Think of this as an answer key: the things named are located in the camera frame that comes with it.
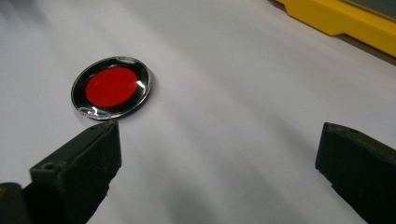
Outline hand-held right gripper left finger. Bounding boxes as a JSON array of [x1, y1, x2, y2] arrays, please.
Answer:
[[21, 119, 122, 224]]

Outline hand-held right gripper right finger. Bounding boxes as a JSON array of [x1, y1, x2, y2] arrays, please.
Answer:
[[315, 121, 396, 224]]

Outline round metal disc red centre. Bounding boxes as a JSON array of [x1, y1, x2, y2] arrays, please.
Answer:
[[70, 55, 152, 121]]

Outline yellow plastic tray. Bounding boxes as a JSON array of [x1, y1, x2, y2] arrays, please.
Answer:
[[275, 0, 396, 59]]

